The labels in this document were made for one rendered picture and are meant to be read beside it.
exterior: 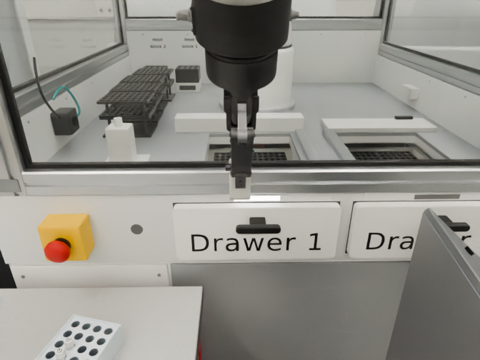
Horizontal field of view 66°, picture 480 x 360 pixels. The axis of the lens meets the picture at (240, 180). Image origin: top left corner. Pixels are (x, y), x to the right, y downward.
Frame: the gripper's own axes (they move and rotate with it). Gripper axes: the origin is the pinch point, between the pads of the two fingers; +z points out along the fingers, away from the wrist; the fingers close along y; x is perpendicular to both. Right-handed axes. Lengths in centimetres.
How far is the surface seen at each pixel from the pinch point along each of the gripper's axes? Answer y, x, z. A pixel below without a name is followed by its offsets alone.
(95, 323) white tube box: 11.6, -22.6, 19.8
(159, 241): -3.3, -14.5, 19.5
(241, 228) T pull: -0.4, 0.4, 11.8
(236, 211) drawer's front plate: -4.1, -0.4, 11.9
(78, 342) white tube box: 15.0, -23.8, 18.6
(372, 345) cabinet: 7, 29, 46
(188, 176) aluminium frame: -7.6, -8.3, 6.9
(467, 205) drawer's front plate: -4.3, 39.4, 11.4
